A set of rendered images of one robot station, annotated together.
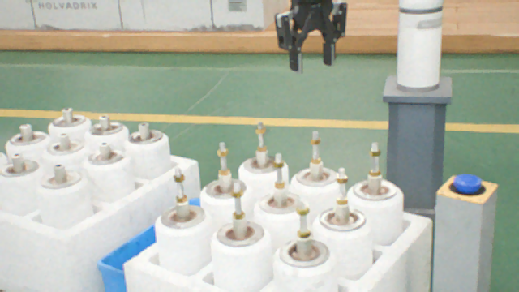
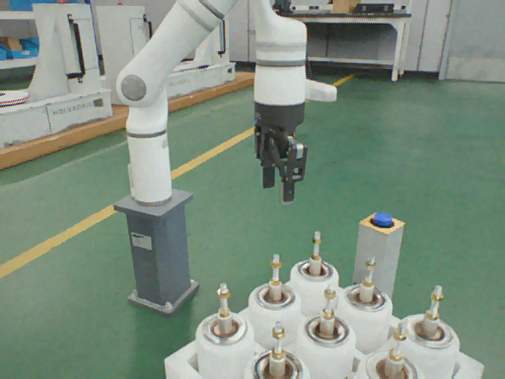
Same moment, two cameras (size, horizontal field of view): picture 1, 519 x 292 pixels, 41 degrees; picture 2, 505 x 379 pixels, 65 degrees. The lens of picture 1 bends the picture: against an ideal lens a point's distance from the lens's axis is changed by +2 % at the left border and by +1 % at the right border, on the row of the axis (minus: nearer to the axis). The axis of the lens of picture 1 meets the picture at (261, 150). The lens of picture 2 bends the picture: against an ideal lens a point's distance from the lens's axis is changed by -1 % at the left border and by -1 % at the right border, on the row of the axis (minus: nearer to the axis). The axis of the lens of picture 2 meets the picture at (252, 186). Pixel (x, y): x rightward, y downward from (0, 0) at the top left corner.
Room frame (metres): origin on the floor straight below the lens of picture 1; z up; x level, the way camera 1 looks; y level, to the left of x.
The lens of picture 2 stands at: (1.06, 0.49, 0.73)
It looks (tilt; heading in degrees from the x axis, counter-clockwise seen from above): 23 degrees down; 281
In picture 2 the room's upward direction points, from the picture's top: straight up
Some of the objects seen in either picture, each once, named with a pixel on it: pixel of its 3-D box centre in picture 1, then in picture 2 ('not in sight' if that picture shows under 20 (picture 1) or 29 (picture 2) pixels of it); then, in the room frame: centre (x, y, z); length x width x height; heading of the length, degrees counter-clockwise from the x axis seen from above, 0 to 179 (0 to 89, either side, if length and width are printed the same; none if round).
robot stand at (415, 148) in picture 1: (415, 147); (159, 249); (1.48, -0.36, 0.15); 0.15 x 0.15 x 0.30; 75
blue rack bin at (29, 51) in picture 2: not in sight; (12, 48); (4.97, -4.07, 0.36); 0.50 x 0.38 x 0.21; 166
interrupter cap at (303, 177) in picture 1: (316, 177); (274, 296); (1.13, -0.10, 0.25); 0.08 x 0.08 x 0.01
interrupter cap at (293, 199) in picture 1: (280, 203); (326, 330); (1.04, -0.03, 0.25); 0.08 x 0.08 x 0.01
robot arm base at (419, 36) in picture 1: (418, 49); (150, 167); (1.48, -0.36, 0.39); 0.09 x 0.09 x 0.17; 75
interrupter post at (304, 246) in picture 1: (304, 246); (429, 325); (0.87, -0.05, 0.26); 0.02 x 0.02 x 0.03
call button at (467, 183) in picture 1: (467, 185); (382, 220); (0.93, -0.31, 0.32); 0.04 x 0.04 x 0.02
